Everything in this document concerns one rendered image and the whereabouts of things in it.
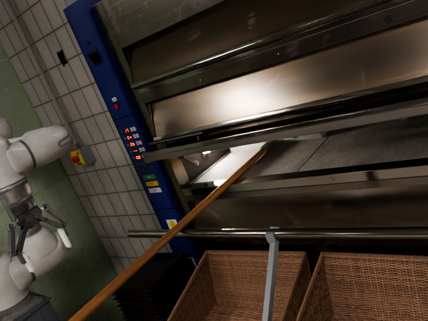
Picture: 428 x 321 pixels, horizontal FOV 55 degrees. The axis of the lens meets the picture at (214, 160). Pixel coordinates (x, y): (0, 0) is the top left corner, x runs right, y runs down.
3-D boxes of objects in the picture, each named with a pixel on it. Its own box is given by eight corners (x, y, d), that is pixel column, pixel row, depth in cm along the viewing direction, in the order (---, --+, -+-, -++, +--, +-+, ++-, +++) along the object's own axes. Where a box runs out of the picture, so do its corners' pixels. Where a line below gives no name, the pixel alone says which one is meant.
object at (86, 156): (86, 162, 235) (78, 146, 232) (96, 160, 228) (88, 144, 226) (76, 167, 229) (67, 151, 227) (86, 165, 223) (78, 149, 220)
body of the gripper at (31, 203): (27, 194, 131) (40, 219, 133) (2, 207, 125) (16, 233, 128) (37, 192, 126) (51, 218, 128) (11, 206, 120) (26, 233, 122)
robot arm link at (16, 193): (-9, 191, 125) (0, 208, 126) (2, 189, 118) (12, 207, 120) (18, 178, 131) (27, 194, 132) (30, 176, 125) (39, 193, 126)
